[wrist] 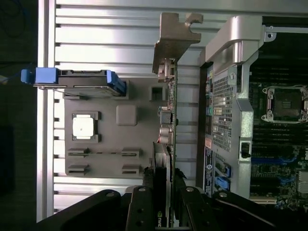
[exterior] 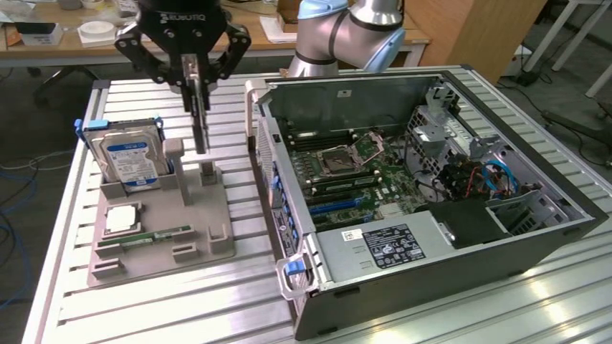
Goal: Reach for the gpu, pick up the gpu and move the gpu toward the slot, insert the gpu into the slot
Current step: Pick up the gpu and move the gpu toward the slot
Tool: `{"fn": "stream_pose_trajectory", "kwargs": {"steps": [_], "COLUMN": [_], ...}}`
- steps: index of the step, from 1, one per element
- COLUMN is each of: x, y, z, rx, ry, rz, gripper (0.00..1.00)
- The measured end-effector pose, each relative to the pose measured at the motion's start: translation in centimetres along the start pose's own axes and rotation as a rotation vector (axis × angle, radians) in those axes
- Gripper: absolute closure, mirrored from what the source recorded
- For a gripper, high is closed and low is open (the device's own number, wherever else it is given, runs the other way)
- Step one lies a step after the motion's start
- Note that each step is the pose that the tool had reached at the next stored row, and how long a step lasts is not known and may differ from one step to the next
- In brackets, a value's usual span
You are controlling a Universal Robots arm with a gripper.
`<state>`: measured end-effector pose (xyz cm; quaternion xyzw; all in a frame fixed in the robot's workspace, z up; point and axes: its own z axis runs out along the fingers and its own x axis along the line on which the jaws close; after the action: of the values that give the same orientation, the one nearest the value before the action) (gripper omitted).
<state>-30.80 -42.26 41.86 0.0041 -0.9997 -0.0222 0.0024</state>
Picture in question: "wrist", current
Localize silver CPU chip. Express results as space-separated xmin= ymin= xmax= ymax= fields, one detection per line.
xmin=72 ymin=116 xmax=96 ymax=140

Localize white expansion slot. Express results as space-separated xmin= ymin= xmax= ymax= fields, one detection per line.
xmin=250 ymin=195 xmax=277 ymax=205

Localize green motherboard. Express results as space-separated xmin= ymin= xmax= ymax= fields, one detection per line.
xmin=249 ymin=48 xmax=308 ymax=205

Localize grey parts rack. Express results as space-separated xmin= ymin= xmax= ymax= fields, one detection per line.
xmin=63 ymin=79 xmax=169 ymax=179

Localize hard disk in blue carrier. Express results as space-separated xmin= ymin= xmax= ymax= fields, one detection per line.
xmin=21 ymin=67 xmax=128 ymax=100

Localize grey case handle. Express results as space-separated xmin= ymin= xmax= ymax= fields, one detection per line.
xmin=205 ymin=15 xmax=263 ymax=70

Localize CPU socket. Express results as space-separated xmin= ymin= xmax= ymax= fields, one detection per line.
xmin=261 ymin=84 xmax=308 ymax=125

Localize black open PC case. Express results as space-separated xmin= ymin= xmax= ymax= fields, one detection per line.
xmin=196 ymin=15 xmax=308 ymax=211

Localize long blue expansion slot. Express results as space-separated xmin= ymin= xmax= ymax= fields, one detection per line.
xmin=258 ymin=157 xmax=298 ymax=166

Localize blue slot retainer clips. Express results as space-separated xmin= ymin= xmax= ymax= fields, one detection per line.
xmin=215 ymin=163 xmax=232 ymax=192

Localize short blue expansion slot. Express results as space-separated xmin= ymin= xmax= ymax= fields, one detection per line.
xmin=276 ymin=175 xmax=298 ymax=185

